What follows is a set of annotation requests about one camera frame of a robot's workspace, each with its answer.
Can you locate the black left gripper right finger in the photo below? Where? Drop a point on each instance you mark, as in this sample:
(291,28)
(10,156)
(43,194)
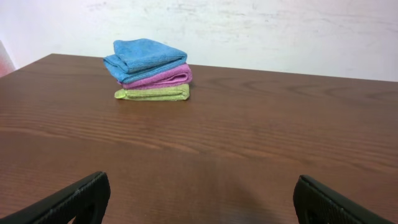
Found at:
(315,203)

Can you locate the folded pink cloth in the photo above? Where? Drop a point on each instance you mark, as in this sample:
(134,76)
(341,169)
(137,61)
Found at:
(181,74)

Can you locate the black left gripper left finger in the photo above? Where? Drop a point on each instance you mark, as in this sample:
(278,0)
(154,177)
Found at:
(83,202)

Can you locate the folded blue cloth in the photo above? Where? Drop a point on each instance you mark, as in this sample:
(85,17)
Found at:
(135,60)

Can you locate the folded green cloth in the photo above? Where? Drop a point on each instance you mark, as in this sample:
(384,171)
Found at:
(173,93)

